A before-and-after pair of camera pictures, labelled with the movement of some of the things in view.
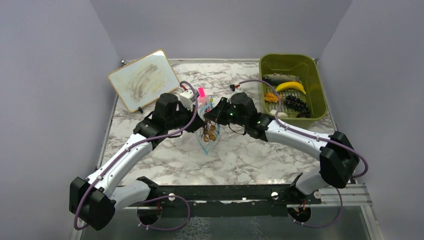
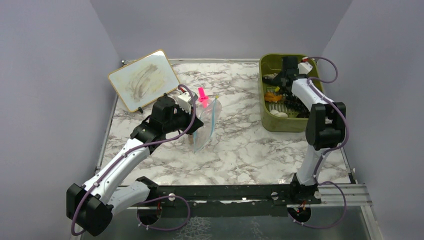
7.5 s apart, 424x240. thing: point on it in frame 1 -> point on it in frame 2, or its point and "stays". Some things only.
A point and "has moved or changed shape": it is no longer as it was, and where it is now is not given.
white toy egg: (280, 114) stays
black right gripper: (216, 114) -> (277, 80)
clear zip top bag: (207, 136) has moved or changed shape
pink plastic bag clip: (202, 99) stays
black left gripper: (197, 124) stays
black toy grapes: (300, 106) stays
